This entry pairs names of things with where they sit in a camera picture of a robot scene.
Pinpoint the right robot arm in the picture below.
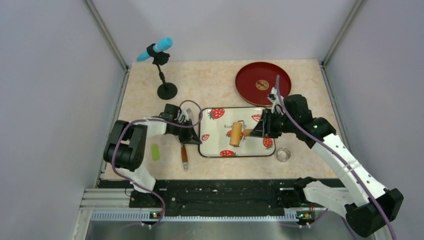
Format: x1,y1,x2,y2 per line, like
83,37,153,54
250,93,404,240

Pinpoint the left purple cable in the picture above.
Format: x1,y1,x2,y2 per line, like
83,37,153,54
110,99,204,228

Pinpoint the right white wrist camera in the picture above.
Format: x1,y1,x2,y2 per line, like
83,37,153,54
267,87,284,115

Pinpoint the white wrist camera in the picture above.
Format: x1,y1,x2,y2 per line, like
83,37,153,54
267,87,284,115
177,108,193,123

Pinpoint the red round tray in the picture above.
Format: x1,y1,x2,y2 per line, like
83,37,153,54
235,62,292,107

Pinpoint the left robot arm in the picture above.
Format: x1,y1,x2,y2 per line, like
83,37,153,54
103,103,202,207

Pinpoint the green small block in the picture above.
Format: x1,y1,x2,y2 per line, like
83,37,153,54
151,144,160,161

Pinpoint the metal scraper wooden handle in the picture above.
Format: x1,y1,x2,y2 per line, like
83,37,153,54
180,144,189,171

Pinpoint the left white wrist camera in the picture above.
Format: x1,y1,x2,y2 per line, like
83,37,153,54
177,108,193,123

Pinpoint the aluminium frame bar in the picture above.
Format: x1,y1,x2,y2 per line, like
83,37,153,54
80,179,346,223

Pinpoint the blue microphone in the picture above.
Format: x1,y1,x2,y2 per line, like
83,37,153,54
136,37,174,62

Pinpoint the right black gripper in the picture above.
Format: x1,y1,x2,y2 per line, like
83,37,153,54
250,108,298,138

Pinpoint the black microphone stand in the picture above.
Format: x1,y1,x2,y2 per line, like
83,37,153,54
152,52,178,100

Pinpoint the strawberry pattern white tray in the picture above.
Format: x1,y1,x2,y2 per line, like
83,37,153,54
198,107,276,158

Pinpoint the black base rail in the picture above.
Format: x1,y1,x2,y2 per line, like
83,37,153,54
99,179,318,217

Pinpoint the wooden roller pin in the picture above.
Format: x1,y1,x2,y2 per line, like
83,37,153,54
229,120,253,147

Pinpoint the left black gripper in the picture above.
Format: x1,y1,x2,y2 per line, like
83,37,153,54
169,118,202,145

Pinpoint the metal ring cutter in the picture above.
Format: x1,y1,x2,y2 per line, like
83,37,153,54
275,147,292,163

